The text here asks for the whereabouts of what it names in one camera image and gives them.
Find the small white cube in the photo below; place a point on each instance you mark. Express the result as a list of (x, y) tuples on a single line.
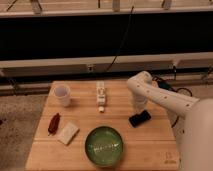
[(101, 109)]

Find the black eraser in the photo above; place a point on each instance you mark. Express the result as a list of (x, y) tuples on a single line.
[(138, 119)]

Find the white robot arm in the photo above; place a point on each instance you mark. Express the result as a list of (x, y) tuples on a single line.
[(197, 141)]

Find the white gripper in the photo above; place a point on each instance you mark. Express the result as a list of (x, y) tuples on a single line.
[(139, 102)]

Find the dark red brush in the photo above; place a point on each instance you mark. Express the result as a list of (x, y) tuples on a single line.
[(53, 125)]

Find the white sponge block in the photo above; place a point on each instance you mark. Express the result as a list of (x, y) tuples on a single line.
[(67, 133)]

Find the translucent plastic cup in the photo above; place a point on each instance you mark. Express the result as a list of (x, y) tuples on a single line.
[(62, 94)]

